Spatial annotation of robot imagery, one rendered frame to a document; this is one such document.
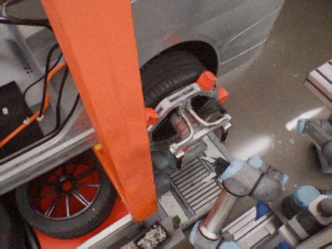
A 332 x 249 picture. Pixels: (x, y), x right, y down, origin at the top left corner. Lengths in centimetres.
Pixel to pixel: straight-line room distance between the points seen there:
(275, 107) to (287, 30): 106
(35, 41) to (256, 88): 205
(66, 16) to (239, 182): 97
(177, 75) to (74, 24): 123
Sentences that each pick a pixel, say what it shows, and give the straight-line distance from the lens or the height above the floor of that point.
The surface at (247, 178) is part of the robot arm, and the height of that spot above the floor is 139.
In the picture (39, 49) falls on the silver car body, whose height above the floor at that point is 101.
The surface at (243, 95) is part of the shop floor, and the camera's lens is 335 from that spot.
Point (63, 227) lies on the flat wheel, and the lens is 234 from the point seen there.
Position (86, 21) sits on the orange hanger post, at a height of 218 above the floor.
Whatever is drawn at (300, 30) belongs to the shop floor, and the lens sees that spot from 409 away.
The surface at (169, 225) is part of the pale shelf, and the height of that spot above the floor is 45.
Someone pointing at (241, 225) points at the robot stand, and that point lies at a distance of 257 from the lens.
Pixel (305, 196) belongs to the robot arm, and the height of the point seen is 104.
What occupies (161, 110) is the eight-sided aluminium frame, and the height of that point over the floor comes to 105.
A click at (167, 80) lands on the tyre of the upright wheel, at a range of 190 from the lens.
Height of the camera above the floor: 269
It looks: 60 degrees down
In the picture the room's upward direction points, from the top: 1 degrees counter-clockwise
